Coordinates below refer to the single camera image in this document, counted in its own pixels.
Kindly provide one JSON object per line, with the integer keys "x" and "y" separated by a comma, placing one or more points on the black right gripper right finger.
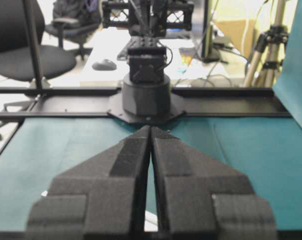
{"x": 201, "y": 198}

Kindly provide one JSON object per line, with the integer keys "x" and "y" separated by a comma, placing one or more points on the camera tripod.
{"x": 265, "y": 64}

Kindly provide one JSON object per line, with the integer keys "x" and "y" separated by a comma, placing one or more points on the black office chair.
{"x": 15, "y": 54}

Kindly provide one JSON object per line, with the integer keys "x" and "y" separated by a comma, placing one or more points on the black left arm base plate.
{"x": 145, "y": 107}

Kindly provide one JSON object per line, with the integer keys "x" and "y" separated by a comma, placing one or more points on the teal table cloth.
{"x": 256, "y": 131}

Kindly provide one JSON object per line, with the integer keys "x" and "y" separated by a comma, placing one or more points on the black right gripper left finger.
{"x": 101, "y": 198}

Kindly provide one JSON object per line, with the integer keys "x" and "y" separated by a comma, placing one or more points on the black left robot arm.
{"x": 146, "y": 88}

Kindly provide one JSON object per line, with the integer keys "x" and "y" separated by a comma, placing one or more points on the black computer mouse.
{"x": 104, "y": 65}

